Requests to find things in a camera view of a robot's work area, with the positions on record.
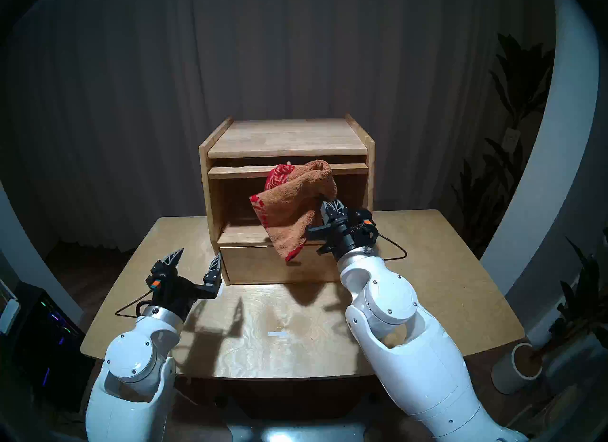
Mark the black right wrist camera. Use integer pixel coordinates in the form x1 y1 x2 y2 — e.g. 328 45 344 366
349 208 378 237

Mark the black computer tower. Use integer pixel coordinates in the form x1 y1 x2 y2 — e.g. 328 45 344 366
9 282 95 413

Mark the small white box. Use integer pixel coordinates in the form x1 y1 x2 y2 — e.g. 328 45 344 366
0 298 20 335

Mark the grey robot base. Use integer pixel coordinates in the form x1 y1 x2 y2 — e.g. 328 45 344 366
216 394 380 442

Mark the light wooden cabinet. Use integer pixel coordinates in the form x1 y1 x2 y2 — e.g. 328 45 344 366
199 114 376 286

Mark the tall dark leafy plant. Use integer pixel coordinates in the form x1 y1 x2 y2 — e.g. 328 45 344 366
449 32 556 256

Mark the low dark leafy plant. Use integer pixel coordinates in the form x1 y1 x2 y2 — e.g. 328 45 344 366
541 230 608 356

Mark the orange and red towel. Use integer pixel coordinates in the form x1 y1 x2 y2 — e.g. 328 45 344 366
249 160 338 262

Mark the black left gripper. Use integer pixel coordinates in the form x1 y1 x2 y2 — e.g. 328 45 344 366
143 248 223 322

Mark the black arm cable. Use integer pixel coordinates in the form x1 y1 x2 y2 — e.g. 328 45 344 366
115 291 152 318
378 233 408 261

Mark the wooden drawer with knob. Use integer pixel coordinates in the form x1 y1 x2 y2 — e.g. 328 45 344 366
220 243 343 285

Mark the white round plant pot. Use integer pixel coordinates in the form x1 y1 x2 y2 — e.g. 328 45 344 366
492 342 543 395

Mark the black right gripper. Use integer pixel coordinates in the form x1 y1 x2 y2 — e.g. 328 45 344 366
306 199 380 261

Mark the grey pleated curtain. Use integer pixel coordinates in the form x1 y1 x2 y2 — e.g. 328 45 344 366
0 0 556 251

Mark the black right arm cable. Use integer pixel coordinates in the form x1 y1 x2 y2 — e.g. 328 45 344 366
378 233 408 261

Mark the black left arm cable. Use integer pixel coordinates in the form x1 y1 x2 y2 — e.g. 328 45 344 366
115 291 152 318

